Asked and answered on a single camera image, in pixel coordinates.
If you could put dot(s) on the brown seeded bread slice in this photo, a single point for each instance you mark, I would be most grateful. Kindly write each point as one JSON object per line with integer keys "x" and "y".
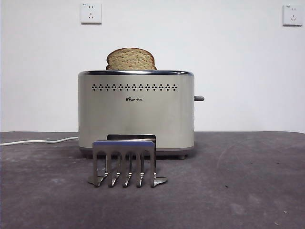
{"x": 131, "y": 60}

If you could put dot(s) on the cream and steel toaster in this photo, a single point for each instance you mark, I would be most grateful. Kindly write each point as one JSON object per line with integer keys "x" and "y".
{"x": 143, "y": 119}

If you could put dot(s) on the steel toast rack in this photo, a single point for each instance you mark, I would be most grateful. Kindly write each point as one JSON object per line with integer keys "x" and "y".
{"x": 124, "y": 146}

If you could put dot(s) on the grey toaster lever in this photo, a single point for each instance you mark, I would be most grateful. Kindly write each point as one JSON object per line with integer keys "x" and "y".
{"x": 199, "y": 98}

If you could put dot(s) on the white wall socket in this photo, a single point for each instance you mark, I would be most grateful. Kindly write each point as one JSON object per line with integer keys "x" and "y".
{"x": 292, "y": 15}
{"x": 91, "y": 13}

